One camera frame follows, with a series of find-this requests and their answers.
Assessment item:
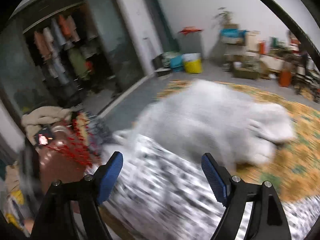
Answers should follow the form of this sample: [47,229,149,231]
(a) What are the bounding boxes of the black cable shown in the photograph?
[236,0,320,73]

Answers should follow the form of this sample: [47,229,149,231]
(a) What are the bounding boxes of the grey cabinet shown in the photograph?
[179,31,203,60]

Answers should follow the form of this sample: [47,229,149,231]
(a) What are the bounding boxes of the white low table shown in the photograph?
[260,55,285,72]

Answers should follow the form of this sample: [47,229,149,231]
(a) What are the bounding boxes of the dark green curtain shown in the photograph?
[140,0,180,53]

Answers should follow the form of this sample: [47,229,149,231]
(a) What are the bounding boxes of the teal basin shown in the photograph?
[220,29,247,37]

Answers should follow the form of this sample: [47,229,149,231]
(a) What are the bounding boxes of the glass sliding door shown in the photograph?
[82,0,145,93]

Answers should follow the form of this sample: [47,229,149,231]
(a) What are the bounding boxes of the black-spotted white garment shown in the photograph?
[85,134,320,240]

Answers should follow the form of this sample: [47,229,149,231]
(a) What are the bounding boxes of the white box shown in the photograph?
[245,31,260,52]

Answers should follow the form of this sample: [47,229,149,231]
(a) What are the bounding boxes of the beige cloth pile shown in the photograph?
[21,106,73,145]

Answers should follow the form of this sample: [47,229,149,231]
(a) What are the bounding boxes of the orange bucket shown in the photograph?
[279,67,293,87]

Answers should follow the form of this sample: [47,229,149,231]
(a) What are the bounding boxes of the red basin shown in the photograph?
[178,27,203,35]

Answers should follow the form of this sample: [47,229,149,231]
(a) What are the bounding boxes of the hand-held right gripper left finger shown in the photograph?
[30,151,124,240]

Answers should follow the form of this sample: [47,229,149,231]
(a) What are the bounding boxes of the red berry branches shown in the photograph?
[64,112,105,168]

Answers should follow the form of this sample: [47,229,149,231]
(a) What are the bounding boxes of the potted plant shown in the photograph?
[214,7,234,25]

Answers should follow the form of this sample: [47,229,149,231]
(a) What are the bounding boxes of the row of hanging clothes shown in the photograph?
[34,14,100,85]

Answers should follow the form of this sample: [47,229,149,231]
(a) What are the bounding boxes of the rose brown suitcase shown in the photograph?
[35,124,100,195]

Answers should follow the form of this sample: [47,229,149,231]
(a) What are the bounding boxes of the sunflower print blanket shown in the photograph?
[157,80,320,203]

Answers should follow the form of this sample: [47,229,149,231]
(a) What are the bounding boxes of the yellow bucket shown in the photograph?
[184,53,202,74]

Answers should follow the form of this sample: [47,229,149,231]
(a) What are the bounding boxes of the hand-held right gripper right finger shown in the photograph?
[201,152,292,240]

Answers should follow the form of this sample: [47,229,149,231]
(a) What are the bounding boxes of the grey knit sweater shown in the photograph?
[112,79,295,167]

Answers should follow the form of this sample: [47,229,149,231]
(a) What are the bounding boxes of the teal storage box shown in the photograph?
[170,56,185,72]

